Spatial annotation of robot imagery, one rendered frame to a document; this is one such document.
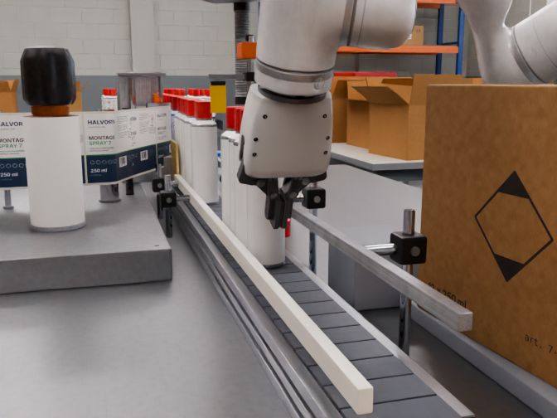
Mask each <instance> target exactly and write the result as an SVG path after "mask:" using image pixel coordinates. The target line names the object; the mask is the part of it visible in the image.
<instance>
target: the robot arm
mask: <svg viewBox="0 0 557 418"><path fill-rule="evenodd" d="M417 1H418V0H260V8H259V28H258V38H257V48H256V60H255V70H254V80H255V82H256V83H257V84H252V85H251V86H250V88H249V93H248V95H247V99H246V101H245V108H244V113H243V118H242V122H241V127H240V137H239V144H238V158H239V160H240V161H241V163H240V166H239V169H238V172H237V174H236V176H237V178H238V180H239V183H242V184H246V185H251V186H257V187H258V188H259V189H260V190H261V191H262V192H264V193H265V194H266V200H265V209H264V215H265V218H266V220H269V221H270V223H271V225H272V227H273V229H278V228H279V227H280V228H281V227H282V229H286V228H287V224H288V218H291V217H292V210H293V200H294V199H296V198H297V197H298V194H299V193H300V192H301V191H302V190H303V189H304V188H305V187H306V186H307V185H308V184H309V183H314V182H320V181H323V180H325V179H326V178H327V169H328V166H329V162H330V157H331V150H332V94H331V92H330V91H329V90H330V89H331V87H332V79H333V77H334V67H335V62H336V56H337V49H338V48H339V47H341V46H351V47H357V48H364V49H372V50H389V49H394V48H396V47H399V46H401V45H403V44H404V43H405V42H406V41H407V40H408V38H409V36H410V35H411V32H412V31H413V30H414V22H415V18H416V13H417ZM455 1H456V2H457V4H458V5H459V7H460V8H461V9H462V11H463V13H464V15H465V16H466V18H467V20H468V22H469V25H470V27H471V28H472V34H473V37H474V41H475V46H476V51H477V61H478V65H479V70H480V74H481V77H482V81H483V82H484V84H485V85H493V84H549V83H551V82H552V81H554V80H557V0H555V1H553V2H552V3H550V4H548V5H547V6H545V7H543V8H541V9H540V10H539V11H537V12H535V13H534V14H532V15H531V16H529V17H528V18H526V19H525V20H523V21H522V22H519V23H518V24H516V25H515V26H513V27H506V26H505V24H504V21H505V18H506V14H507V13H508V11H509V9H510V6H511V3H512V0H455ZM278 177H284V180H283V186H282V187H281V188H279V182H278Z"/></svg>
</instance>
